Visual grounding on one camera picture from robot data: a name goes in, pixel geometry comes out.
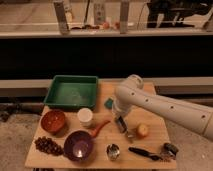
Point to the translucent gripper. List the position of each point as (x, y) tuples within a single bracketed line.
[(120, 112)]

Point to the grey rectangular eraser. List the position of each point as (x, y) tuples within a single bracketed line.
[(121, 124)]

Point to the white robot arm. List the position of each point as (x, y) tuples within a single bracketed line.
[(195, 117)]

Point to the green sponge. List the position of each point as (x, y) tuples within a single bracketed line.
[(109, 103)]

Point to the small green object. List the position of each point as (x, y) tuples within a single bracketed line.
[(129, 136)]

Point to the yellow lemon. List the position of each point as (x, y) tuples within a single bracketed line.
[(142, 130)]

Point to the white cup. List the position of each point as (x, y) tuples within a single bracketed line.
[(85, 116)]

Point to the wooden table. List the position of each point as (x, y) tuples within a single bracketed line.
[(110, 134)]

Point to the small metal cup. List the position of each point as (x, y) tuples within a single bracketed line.
[(113, 152)]

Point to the green plastic tray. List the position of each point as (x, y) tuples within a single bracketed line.
[(72, 92)]

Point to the purple bowl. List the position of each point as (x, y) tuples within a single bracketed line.
[(78, 146)]

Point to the dark binder clip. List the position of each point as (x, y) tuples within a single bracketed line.
[(169, 151)]

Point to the orange bowl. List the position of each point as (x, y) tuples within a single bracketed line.
[(53, 121)]

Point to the bunch of dark grapes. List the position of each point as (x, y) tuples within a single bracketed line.
[(48, 146)]

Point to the orange handled tool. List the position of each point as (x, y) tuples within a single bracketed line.
[(94, 133)]

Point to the black handled brush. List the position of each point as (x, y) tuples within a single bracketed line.
[(145, 153)]

